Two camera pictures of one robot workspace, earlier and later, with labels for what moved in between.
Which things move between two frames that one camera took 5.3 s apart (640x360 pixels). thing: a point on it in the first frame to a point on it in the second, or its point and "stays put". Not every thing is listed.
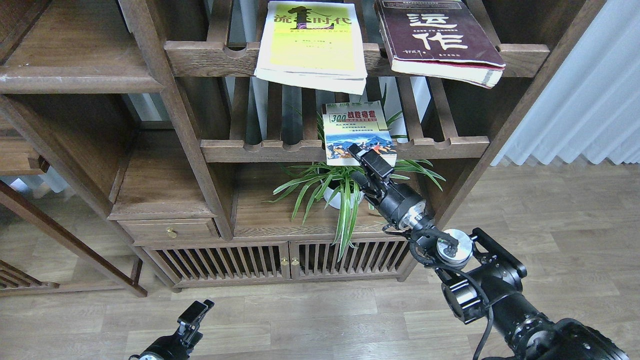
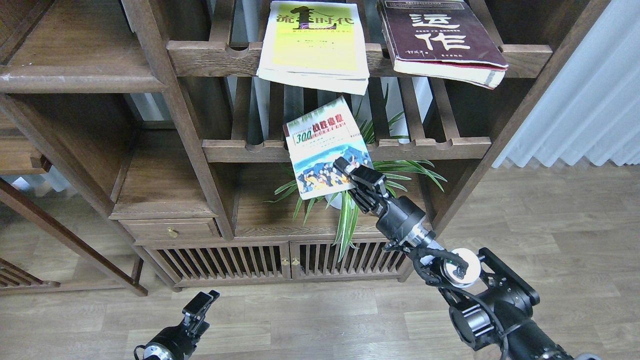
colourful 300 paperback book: [361, 123] to [316, 139]
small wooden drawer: [157, 230] stays put
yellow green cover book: [315, 44] stays put
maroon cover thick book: [441, 39] stays put
